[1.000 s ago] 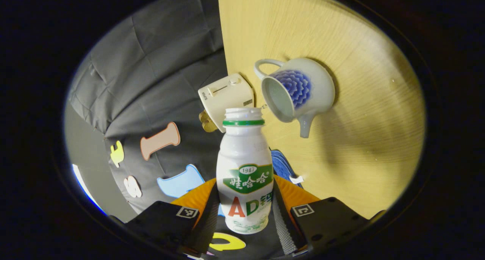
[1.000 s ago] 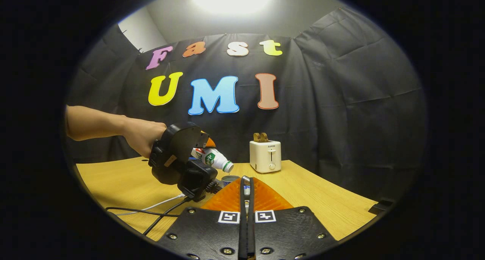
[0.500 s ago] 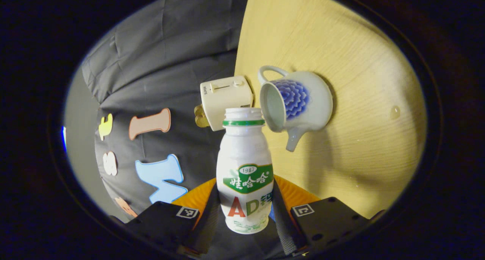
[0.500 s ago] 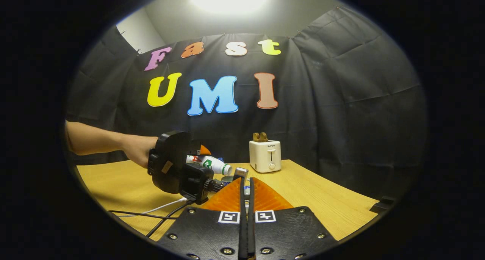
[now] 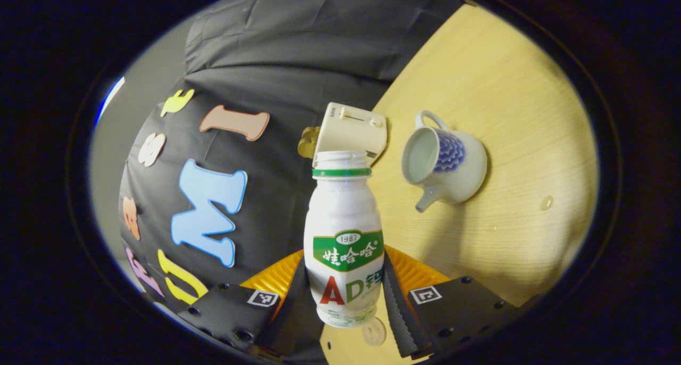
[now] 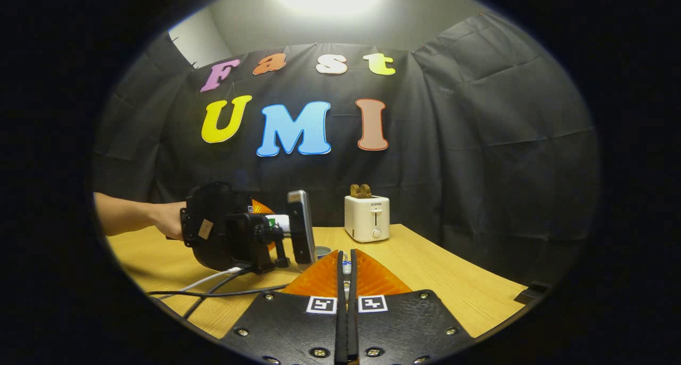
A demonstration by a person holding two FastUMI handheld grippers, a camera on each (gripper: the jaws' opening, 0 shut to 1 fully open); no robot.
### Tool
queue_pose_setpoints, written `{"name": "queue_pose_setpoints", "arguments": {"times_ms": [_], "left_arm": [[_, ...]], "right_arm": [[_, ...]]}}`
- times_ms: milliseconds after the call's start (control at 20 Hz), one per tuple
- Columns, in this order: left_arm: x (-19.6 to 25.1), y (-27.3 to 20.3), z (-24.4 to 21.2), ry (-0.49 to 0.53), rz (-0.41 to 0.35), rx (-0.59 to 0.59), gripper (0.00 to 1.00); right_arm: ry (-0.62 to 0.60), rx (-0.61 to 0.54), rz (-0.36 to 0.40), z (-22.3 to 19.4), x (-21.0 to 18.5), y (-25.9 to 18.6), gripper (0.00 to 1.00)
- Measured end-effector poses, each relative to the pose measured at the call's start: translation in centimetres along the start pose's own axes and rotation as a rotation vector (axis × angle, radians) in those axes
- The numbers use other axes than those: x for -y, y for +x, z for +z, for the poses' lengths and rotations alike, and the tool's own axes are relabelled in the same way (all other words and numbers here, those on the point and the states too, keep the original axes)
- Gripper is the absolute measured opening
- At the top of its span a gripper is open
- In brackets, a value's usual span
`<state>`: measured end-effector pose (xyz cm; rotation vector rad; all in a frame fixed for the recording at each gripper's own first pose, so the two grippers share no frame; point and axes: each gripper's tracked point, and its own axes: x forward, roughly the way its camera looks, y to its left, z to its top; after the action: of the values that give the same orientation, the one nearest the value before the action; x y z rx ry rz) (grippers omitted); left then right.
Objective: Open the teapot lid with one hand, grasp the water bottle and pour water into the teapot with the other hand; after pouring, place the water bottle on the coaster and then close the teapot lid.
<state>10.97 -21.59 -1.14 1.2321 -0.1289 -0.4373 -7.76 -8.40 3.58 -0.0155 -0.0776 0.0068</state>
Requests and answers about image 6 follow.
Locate white toaster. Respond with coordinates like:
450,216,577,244
344,194,391,243

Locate black cable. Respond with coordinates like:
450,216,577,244
145,284,289,298
182,268,255,320

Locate black backdrop cloth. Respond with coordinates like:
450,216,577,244
90,12,602,287

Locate white water bottle green label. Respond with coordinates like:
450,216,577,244
266,214,292,234

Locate dark object at table edge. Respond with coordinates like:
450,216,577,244
513,280,553,305

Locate white cable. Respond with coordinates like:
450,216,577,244
157,267,244,301

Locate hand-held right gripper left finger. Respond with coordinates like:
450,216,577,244
221,249,349,365

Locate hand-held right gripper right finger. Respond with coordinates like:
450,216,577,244
348,249,474,365

